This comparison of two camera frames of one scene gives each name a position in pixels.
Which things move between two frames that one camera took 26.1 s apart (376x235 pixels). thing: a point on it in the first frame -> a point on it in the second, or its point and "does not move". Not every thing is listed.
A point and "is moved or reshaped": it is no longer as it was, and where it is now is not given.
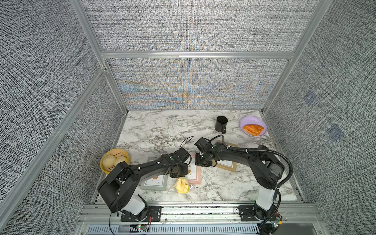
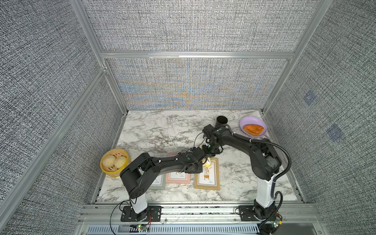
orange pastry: (253, 129) does not move
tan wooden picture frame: (227, 165) -> (209, 178)
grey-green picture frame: (157, 183) does not move
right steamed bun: (119, 159) does not move
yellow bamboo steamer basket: (112, 158) does not move
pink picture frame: (194, 171) is moved or reshaped
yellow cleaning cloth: (182, 185) is moved or reshaped
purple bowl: (253, 126) does not move
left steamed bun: (108, 161) does not move
